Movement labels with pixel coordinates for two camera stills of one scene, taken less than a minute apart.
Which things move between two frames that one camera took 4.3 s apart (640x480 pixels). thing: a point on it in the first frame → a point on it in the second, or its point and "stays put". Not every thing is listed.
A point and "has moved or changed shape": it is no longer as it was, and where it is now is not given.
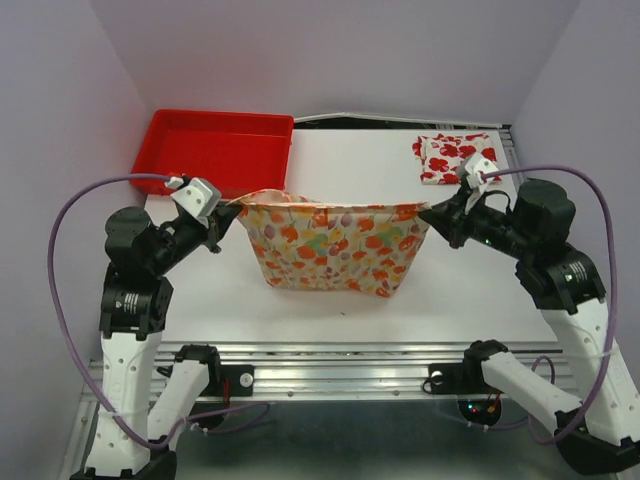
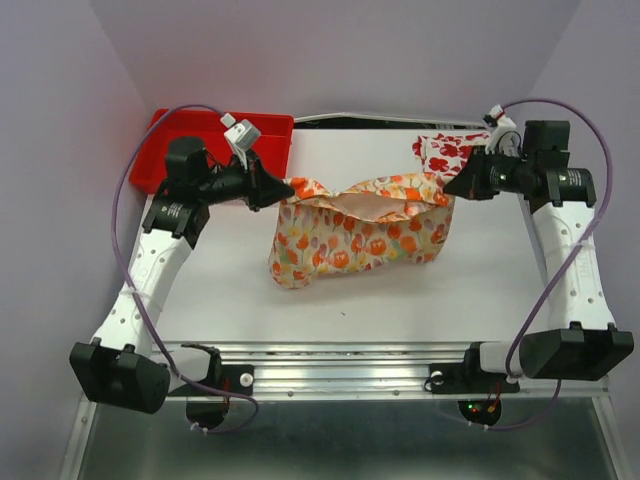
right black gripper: [451, 218] → [470, 183]
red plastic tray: [241, 153] stays put
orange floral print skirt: [304, 243] has moved or changed shape
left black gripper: [217, 224] → [261, 189]
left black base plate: [236, 380] stays put
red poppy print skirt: [444, 155] stays put
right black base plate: [458, 378] stays put
